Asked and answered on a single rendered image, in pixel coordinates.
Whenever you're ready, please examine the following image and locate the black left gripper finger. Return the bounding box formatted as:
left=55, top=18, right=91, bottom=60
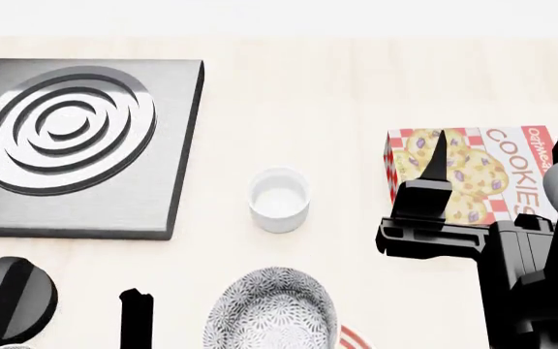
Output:
left=118, top=288, right=155, bottom=349

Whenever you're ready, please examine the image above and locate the black round stove knob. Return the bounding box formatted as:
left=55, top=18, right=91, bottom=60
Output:
left=0, top=255, right=59, bottom=347

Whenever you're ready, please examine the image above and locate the grey square stove burner plate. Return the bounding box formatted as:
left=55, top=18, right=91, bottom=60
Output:
left=0, top=57, right=207, bottom=242

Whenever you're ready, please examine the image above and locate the black white patterned bowl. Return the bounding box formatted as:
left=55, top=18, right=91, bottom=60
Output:
left=201, top=266, right=344, bottom=349

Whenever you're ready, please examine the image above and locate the oatmeal cookies box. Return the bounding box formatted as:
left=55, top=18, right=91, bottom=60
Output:
left=382, top=125, right=558, bottom=229

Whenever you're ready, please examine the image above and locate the small white ramekin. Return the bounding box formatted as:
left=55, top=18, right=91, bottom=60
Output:
left=247, top=166, right=312, bottom=235

